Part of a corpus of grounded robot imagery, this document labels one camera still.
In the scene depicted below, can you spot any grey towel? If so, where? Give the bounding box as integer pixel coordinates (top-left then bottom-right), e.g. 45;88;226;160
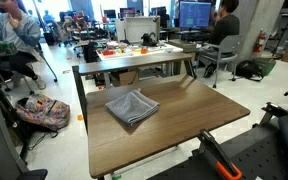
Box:
104;88;161;127

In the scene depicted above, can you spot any small cardboard box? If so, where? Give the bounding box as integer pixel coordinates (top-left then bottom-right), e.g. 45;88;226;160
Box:
110;69;139;88

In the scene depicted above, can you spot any wooden desk with metal legs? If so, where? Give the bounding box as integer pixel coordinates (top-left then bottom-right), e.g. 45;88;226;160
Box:
71;52;197;101

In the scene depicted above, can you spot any black desk device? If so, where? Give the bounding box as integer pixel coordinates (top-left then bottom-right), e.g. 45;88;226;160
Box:
140;31;159;47

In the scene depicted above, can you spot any white panel box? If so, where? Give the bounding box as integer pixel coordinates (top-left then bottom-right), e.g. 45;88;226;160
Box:
115;15;162;45

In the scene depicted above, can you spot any computer monitor with blue screen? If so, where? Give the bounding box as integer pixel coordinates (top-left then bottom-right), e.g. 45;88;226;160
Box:
178;0;213;29

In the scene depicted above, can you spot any person in dark sweater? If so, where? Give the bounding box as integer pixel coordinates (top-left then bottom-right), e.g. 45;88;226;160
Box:
202;0;241;79

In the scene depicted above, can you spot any colourful patterned backpack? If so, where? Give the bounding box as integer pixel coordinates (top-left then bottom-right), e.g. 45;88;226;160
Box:
14;93;71;132

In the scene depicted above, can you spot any black backpack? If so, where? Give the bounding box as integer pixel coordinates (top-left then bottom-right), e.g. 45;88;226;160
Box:
234;59;264;83

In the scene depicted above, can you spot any green basket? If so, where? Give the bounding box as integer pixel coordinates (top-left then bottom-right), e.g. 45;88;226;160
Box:
253;57;277;77

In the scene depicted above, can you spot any red fire extinguisher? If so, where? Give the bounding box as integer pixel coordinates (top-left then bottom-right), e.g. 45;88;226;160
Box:
253;29;267;54

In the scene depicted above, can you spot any black metal clamp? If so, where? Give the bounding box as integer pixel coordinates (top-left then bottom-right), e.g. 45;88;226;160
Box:
258;101;288;127

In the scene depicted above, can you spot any person in light blue hoodie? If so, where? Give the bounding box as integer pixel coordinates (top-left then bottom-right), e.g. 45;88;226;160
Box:
0;0;47;90

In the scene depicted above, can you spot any black clamp with orange handle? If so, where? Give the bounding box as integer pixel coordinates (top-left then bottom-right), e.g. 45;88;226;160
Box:
196;128;244;180

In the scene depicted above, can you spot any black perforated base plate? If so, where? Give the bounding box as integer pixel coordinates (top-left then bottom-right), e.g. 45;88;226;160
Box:
147;115;288;180

